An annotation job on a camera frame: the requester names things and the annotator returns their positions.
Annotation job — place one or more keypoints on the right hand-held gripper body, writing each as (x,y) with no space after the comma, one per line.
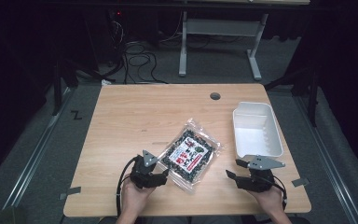
(261,177)

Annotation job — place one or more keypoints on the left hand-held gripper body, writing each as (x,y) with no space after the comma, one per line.
(143,174)

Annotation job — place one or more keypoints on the white plastic bin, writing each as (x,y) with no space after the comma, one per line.
(256,130)

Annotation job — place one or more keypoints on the clear packet of black seaweed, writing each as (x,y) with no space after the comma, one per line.
(189,154)

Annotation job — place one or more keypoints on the person's right hand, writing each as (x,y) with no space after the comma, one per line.
(268,200)

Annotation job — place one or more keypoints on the person's left hand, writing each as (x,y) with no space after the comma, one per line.
(133,199)

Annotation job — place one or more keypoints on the grey tape strip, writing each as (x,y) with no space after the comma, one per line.
(71,191)
(300,182)

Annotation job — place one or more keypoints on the black metal stand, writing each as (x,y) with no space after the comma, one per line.
(313,99)
(57,87)

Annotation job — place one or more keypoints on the white power plug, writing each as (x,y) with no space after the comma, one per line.
(106,82)

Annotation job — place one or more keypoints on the metal floor rail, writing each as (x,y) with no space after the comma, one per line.
(37,152)
(326,155)

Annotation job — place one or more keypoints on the white metal desk frame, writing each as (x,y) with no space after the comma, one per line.
(220,28)

